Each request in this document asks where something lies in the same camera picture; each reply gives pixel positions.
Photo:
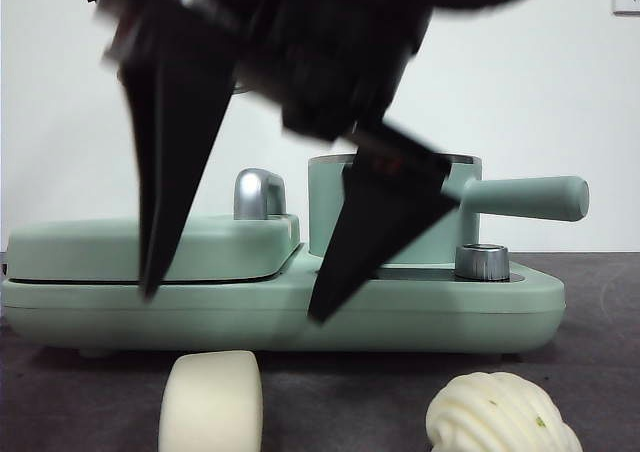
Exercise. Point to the green breakfast maker base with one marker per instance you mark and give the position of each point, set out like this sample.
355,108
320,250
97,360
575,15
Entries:
225,317

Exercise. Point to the smooth white steamed bun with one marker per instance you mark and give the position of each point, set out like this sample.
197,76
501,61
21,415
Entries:
210,402

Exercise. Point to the chrome control knob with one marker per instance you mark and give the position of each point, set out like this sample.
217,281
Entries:
481,262

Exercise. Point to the twisted white steamed bun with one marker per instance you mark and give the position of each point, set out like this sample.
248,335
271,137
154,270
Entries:
490,412

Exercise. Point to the green griddle cover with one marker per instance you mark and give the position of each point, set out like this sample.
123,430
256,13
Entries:
75,247

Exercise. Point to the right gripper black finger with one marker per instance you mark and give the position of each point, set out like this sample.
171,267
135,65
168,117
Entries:
170,147
380,222

